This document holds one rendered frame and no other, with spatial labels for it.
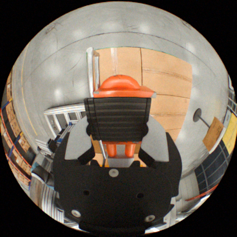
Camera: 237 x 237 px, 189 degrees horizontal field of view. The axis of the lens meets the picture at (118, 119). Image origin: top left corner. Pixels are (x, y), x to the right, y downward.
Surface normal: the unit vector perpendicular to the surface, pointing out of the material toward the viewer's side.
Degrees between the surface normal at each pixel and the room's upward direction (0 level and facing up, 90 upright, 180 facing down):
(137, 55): 0
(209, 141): 90
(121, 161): 0
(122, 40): 0
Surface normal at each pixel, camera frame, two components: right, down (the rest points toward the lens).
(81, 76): -0.02, 0.52
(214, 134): -1.00, -0.09
